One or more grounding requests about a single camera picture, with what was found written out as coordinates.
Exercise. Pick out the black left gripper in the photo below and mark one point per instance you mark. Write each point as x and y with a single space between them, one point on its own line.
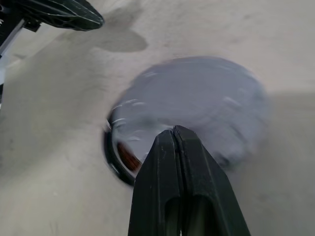
14 14

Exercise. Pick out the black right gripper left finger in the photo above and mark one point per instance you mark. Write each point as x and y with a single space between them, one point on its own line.
157 186

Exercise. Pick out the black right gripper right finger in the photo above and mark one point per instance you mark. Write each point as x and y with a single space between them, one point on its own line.
206 191

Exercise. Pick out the silver motor cover circuit board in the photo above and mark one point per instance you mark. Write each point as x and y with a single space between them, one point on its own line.
197 98

